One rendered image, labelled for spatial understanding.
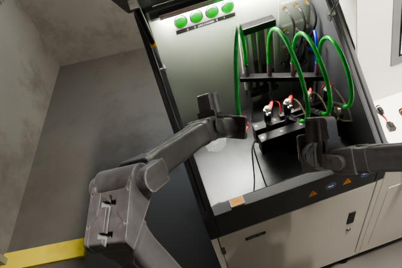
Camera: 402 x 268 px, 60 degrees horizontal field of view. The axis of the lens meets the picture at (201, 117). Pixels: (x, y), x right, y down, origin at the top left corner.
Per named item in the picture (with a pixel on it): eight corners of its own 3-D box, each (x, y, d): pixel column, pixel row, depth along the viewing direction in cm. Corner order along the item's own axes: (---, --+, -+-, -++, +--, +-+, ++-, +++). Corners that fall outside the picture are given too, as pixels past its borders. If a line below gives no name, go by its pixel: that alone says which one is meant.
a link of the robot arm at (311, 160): (311, 173, 81) (337, 171, 81) (309, 143, 81) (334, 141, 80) (305, 167, 88) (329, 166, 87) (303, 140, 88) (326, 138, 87)
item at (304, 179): (221, 237, 130) (213, 216, 119) (217, 226, 133) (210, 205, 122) (374, 182, 133) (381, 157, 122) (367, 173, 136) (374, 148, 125)
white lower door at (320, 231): (237, 297, 178) (217, 240, 130) (236, 292, 180) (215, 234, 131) (355, 253, 182) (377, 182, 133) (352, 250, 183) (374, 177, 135)
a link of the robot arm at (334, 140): (343, 171, 74) (365, 165, 79) (338, 117, 74) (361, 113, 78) (298, 167, 84) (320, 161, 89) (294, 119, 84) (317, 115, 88)
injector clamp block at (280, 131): (263, 165, 143) (261, 142, 132) (254, 147, 150) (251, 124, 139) (340, 138, 145) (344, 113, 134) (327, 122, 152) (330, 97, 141)
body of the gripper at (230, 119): (218, 115, 108) (205, 115, 102) (248, 116, 102) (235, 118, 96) (218, 136, 108) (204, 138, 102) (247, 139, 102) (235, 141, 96)
